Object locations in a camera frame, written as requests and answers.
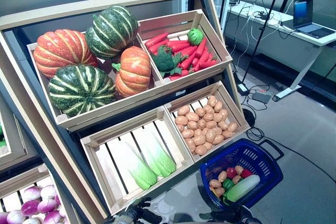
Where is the open grey laptop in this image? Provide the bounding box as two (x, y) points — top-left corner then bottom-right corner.
(282, 0), (336, 39)

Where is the grey electronics box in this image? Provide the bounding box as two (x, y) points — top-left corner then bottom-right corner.
(251, 89), (274, 104)

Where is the red orange carrot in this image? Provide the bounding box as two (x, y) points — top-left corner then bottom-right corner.
(194, 37), (208, 59)
(199, 59), (218, 69)
(198, 50), (211, 65)
(167, 69), (190, 81)
(181, 46), (198, 57)
(170, 42), (191, 54)
(148, 39), (169, 54)
(180, 50), (197, 70)
(144, 31), (169, 49)
(165, 39), (190, 48)

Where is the white desk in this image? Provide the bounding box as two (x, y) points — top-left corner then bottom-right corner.
(225, 1), (336, 102)

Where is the dark green broccoli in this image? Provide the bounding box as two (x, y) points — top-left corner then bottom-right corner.
(150, 45), (188, 79)

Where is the blue plastic shopping basket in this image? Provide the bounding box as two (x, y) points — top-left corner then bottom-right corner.
(198, 138), (285, 212)

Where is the light wooden slatted crate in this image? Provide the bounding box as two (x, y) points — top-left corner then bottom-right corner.
(27, 31), (166, 132)
(0, 163), (69, 224)
(0, 87), (40, 172)
(80, 105), (195, 217)
(136, 9), (233, 88)
(164, 81), (251, 163)

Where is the black power adapter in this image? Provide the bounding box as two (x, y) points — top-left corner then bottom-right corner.
(237, 83), (250, 96)

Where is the green bell pepper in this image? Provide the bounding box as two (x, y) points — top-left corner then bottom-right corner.
(222, 178), (235, 191)

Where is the large orange striped pumpkin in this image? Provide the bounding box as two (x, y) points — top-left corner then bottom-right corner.
(33, 29), (100, 79)

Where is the round green lettuce head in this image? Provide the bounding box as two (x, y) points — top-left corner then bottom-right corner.
(187, 27), (205, 46)

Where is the green white napa cabbage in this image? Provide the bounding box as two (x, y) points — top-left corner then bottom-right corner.
(125, 141), (158, 191)
(146, 131), (177, 178)
(223, 174), (261, 203)

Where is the small orange striped pumpkin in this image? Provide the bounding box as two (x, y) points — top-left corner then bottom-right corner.
(111, 46), (153, 98)

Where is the round black stand base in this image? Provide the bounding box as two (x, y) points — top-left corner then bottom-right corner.
(241, 107), (257, 127)

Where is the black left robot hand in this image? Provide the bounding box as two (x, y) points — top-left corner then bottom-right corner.
(110, 197), (163, 224)

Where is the green striped pumpkin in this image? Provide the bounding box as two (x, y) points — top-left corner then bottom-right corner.
(48, 64), (117, 118)
(85, 5), (139, 61)

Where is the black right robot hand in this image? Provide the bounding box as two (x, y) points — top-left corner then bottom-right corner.
(207, 204), (260, 224)

